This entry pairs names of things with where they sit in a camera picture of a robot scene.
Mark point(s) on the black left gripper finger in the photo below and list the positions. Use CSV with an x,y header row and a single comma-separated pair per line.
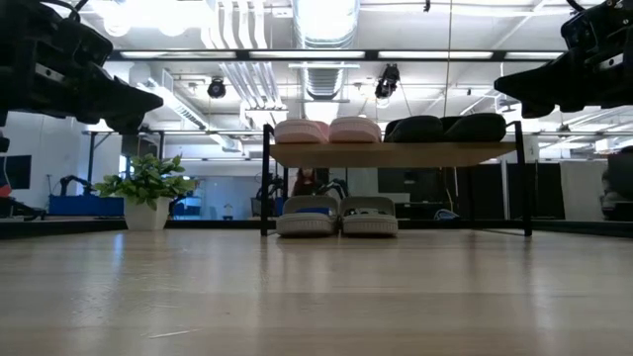
x,y
126,99
126,123

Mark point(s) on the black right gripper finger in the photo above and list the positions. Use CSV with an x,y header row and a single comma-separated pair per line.
x,y
539,81
536,110

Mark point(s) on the grey slide sandal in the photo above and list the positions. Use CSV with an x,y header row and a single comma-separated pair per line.
x,y
370,225
306,225

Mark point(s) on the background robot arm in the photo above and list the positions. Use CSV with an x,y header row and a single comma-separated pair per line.
x,y
334,188
74,184

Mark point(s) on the potted green plant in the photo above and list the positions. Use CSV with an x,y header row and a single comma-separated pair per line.
x,y
146,183

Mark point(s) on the black ceiling spotlight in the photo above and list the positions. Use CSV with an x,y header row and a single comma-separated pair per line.
x,y
216,88
387,81

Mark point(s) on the blue bin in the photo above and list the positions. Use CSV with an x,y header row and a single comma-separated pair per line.
x,y
84,205
314,210

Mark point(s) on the dark monitor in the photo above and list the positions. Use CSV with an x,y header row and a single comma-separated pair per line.
x,y
17,170

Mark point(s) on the person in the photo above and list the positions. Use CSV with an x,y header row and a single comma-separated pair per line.
x,y
304,182

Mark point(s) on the black background table frame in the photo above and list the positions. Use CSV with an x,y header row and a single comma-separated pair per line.
x,y
99,132

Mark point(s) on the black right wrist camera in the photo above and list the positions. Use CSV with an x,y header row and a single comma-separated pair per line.
x,y
583,29

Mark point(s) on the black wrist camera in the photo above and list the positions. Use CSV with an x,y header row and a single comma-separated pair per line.
x,y
86,44
583,29

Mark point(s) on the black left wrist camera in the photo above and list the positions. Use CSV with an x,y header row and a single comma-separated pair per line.
x,y
86,44

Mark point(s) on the black overhead frame bar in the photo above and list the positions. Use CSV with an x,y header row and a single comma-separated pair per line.
x,y
242,54

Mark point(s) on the wooden shelf with black frame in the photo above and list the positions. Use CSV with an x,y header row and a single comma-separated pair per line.
x,y
390,154

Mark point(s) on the silver ventilation duct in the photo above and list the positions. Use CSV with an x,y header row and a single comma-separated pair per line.
x,y
324,79

